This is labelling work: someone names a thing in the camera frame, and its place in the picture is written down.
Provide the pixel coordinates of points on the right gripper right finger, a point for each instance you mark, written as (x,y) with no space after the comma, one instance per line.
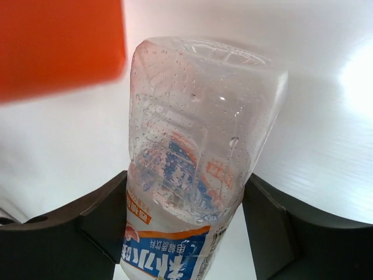
(291,239)

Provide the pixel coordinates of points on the orange plastic bin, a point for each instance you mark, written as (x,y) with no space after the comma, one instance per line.
(48,46)

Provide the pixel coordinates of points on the clear bottle orange blue label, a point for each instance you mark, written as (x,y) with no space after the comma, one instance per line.
(200,113)

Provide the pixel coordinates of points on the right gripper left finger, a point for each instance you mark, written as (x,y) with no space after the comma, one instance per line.
(80,240)

